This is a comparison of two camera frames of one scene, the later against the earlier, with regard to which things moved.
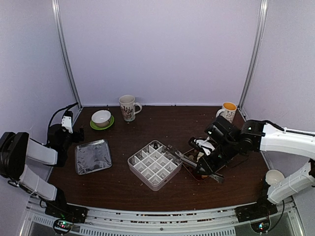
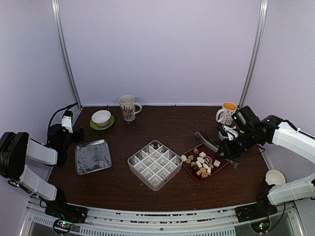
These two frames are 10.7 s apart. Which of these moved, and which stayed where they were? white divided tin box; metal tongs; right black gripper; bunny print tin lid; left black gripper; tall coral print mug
Moved: metal tongs; right black gripper
Stayed: white divided tin box; tall coral print mug; left black gripper; bunny print tin lid
